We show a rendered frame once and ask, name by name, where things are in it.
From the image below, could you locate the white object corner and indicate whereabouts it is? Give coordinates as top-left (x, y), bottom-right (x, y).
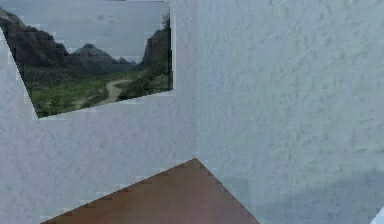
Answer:
top-left (369, 207), bottom-right (384, 224)

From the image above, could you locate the mountain landscape wall picture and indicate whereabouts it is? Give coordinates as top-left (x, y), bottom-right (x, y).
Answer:
top-left (0, 0), bottom-right (174, 119)

